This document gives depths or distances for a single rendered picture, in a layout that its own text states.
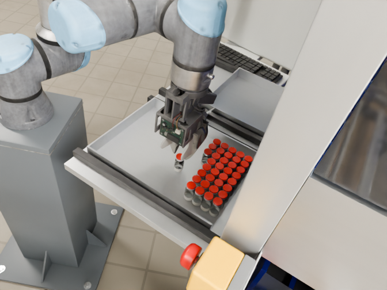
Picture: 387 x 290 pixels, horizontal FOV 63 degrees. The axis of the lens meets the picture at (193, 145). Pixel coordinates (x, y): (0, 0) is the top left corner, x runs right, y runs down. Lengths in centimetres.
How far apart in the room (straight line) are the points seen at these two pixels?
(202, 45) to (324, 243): 33
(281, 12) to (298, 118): 108
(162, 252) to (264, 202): 123
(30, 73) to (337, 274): 82
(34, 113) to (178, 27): 60
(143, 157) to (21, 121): 39
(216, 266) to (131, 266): 113
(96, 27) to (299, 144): 32
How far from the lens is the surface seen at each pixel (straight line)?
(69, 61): 98
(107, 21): 50
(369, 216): 40
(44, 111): 102
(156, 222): 68
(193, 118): 60
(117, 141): 82
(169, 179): 75
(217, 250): 50
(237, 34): 152
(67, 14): 48
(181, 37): 51
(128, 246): 164
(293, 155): 37
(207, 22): 49
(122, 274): 158
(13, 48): 94
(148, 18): 54
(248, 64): 135
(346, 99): 32
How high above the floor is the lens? 146
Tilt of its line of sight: 44 degrees down
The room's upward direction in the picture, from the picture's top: 12 degrees clockwise
